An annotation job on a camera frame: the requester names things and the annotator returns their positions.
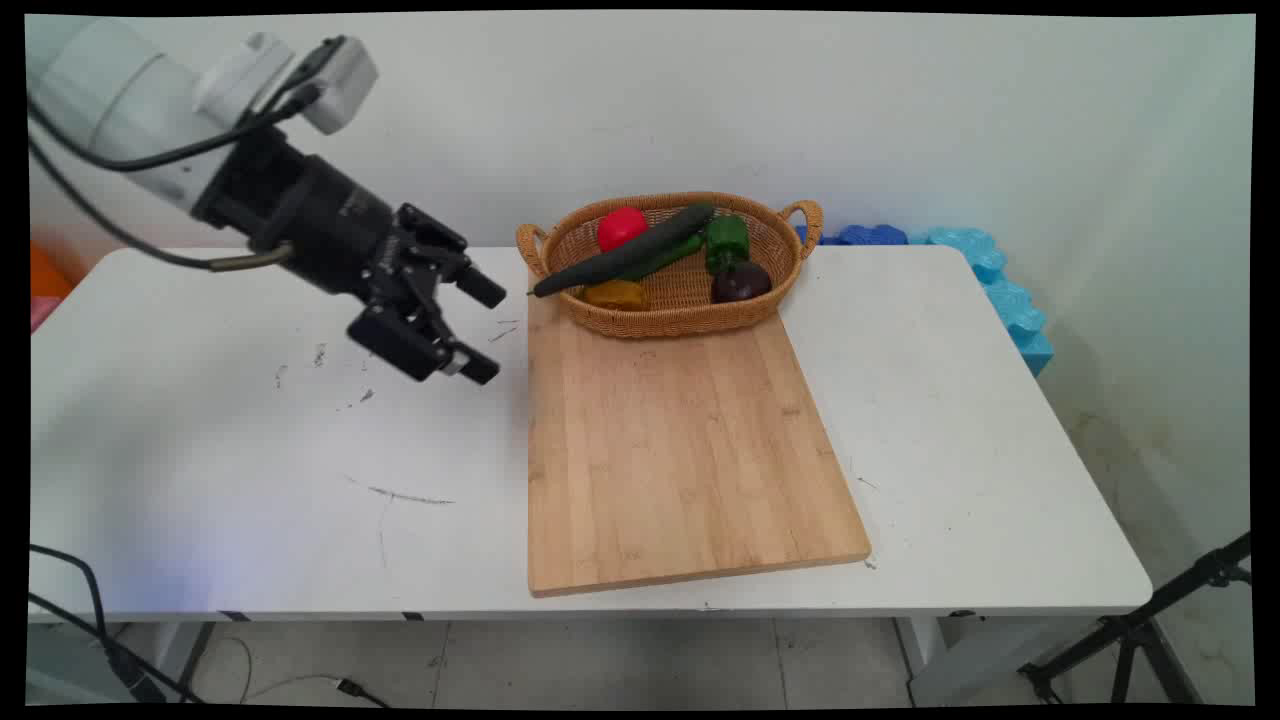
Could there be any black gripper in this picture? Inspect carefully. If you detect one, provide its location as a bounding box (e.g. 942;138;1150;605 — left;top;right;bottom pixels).
191;124;509;387

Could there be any black floor cable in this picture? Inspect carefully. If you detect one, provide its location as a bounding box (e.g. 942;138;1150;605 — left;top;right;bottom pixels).
27;544;206;705

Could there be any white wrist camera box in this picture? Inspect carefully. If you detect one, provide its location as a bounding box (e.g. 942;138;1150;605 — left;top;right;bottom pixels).
288;35;380;137

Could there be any dark purple toy onion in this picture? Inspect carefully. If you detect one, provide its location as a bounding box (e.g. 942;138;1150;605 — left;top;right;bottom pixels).
710;261;773;305

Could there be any red toy tomato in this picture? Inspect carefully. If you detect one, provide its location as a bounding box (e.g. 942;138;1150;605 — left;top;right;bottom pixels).
597;206;650;253

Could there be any black tripod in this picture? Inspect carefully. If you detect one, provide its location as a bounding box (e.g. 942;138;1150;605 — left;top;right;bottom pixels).
1017;532;1254;707

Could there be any woven wicker basket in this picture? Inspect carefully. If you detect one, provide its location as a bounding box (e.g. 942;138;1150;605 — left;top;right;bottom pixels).
515;191;824;340

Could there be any light blue foam mat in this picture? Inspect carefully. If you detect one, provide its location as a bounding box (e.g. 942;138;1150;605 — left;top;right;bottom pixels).
906;227;1055;379

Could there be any orange box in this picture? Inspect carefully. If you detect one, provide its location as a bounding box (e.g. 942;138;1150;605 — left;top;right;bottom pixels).
30;243;76;301

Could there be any white table leg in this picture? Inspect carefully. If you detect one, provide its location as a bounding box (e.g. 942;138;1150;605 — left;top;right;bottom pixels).
895;612;1101;707

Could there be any yellow toy pepper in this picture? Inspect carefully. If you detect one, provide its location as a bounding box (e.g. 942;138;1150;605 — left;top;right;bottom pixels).
582;279;649;312

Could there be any black camera cable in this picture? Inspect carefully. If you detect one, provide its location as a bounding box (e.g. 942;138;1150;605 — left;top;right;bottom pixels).
27;85;323;173

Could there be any wooden cutting board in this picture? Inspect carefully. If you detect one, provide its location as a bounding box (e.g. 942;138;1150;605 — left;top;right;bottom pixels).
526;290;873;599

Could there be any dark green toy cucumber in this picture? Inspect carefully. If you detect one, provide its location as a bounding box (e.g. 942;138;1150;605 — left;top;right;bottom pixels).
528;202;717;299

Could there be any green toy bell pepper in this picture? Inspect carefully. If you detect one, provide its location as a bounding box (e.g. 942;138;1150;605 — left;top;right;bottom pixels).
705;214;751;276

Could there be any white floor cable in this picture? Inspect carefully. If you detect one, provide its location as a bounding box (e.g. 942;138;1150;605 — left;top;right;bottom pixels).
215;636;393;707

